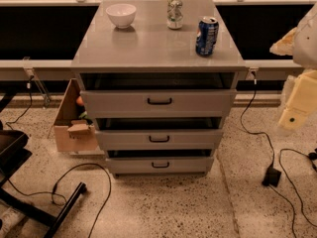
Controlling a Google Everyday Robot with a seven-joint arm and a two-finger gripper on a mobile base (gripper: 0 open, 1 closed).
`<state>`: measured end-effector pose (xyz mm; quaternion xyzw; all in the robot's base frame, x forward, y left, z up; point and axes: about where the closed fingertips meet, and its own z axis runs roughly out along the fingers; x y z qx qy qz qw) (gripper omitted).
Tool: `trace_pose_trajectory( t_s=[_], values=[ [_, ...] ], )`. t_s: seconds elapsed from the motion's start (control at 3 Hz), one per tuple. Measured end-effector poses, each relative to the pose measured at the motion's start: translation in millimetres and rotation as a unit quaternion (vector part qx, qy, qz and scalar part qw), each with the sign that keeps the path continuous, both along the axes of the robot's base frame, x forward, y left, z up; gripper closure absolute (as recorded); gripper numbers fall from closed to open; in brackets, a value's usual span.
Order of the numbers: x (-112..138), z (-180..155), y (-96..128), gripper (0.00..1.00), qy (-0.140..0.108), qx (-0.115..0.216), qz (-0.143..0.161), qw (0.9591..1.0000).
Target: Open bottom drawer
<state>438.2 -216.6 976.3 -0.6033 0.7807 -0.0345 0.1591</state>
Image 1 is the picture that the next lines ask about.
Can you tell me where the black cable left wall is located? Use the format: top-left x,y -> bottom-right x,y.
5,74 -> 36,131

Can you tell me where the black chair base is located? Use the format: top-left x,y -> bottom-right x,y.
0,92 -> 88,238

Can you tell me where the grey drawer cabinet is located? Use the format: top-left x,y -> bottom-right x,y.
70,0 -> 249,179

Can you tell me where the grey top drawer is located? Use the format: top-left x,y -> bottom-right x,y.
80,90 -> 236,118

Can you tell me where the black cable far right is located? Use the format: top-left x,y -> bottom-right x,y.
277,148 -> 317,229

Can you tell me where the grey drawer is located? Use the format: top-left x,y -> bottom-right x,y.
106,157 -> 214,175
95,129 -> 223,151
80,90 -> 236,118

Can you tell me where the white bowl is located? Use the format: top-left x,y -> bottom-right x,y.
106,4 -> 137,29

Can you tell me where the grey middle drawer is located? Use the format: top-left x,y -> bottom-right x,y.
95,129 -> 223,151

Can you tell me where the black cable floor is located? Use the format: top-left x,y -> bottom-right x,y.
6,162 -> 113,238
239,79 -> 298,238

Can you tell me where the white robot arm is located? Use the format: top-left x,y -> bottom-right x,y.
269,4 -> 317,131

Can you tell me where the black cable left floor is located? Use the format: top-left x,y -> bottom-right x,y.
6,162 -> 113,238

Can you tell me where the black cable right floor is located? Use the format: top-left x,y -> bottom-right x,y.
239,79 -> 298,238

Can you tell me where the blue pepsi can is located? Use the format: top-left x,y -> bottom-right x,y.
195,16 -> 219,57

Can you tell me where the grey railing frame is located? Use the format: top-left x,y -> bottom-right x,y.
0,0 -> 317,109

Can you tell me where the cardboard box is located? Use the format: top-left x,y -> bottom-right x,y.
53,78 -> 98,154

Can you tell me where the grey bottom drawer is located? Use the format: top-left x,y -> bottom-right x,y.
106,157 -> 214,175

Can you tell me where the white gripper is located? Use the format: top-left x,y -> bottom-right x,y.
278,69 -> 317,131

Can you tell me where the black power adapter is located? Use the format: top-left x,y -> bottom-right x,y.
263,167 -> 281,187

